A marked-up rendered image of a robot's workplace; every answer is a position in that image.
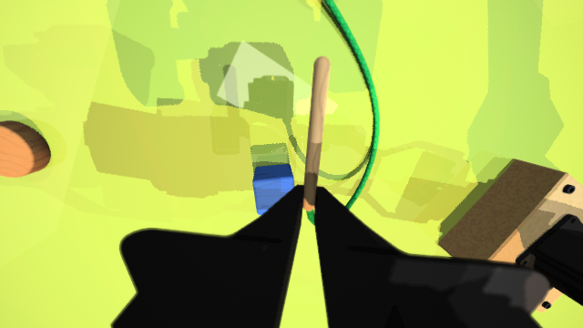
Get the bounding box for wooden stick with green string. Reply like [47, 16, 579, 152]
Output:
[303, 0, 380, 225]

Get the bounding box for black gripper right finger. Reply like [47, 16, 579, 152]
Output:
[314, 186, 550, 328]

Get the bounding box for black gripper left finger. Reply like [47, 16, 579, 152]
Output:
[119, 185, 304, 328]

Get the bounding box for round wooden disc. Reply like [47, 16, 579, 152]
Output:
[0, 121, 51, 177]

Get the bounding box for blue block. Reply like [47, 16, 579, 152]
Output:
[252, 164, 294, 215]

